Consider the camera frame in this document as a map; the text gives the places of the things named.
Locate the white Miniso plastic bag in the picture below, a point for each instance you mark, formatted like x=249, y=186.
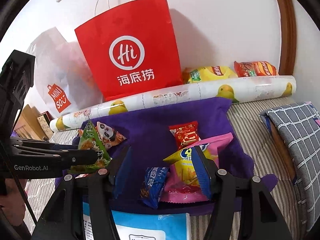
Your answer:
x=62, y=77

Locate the red chips bag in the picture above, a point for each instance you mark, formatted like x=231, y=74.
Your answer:
x=254, y=68

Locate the small red white candy packet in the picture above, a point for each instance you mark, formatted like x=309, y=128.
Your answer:
x=81, y=176

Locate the blue tissue pack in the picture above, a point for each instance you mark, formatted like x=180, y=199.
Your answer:
x=137, y=226

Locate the panda face snack packet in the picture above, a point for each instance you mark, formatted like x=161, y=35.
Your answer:
x=109, y=136

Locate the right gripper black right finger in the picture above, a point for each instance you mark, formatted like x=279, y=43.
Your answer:
x=260, y=215

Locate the green snack packet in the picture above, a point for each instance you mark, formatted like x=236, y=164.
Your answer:
x=90, y=140

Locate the rolled lemon print mat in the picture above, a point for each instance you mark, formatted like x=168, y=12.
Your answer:
x=241, y=89

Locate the red gold snack packet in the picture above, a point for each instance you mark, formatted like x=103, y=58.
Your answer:
x=185, y=134

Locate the yellow chips bag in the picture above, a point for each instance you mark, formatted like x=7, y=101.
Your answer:
x=208, y=73

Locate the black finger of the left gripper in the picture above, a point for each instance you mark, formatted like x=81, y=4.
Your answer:
x=39, y=146
x=70, y=158

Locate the grey checked folded cloth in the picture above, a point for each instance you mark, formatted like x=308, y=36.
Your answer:
x=298, y=127

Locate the red paper shopping bag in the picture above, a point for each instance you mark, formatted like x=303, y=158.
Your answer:
x=131, y=48

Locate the person's left hand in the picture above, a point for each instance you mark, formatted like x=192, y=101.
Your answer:
x=13, y=204

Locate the purple towel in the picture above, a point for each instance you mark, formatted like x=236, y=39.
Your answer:
x=147, y=132

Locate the striped quilted mattress cover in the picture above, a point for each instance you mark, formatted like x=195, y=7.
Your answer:
x=256, y=142

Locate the small blue snack packet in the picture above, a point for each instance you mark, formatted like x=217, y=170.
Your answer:
x=153, y=185

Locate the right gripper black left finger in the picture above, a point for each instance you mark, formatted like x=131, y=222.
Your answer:
x=62, y=218

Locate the pink yellow sweet potato sticks bag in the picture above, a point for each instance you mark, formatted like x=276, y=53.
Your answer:
x=182, y=185

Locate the brown wooden door frame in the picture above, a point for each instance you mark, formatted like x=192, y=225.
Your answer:
x=288, y=37

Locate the patterned brown box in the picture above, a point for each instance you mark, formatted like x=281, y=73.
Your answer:
x=44, y=120

